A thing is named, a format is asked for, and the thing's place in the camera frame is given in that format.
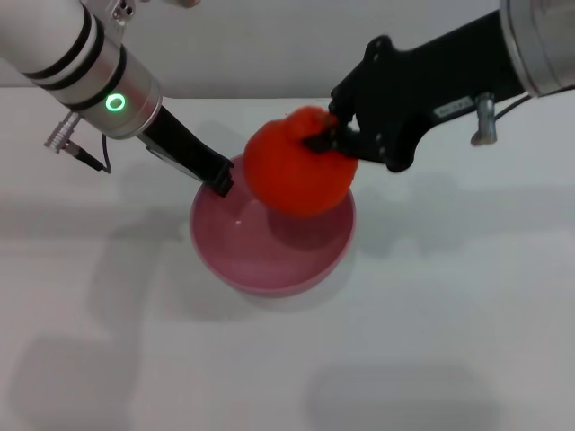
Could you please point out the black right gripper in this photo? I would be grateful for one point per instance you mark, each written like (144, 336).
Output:
(418, 90)

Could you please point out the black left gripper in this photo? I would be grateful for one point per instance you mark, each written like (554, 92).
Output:
(184, 146)

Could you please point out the orange toy fruit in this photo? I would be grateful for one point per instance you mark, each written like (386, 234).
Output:
(296, 170)

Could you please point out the pink plastic bowl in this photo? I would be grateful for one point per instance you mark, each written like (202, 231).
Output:
(251, 260)

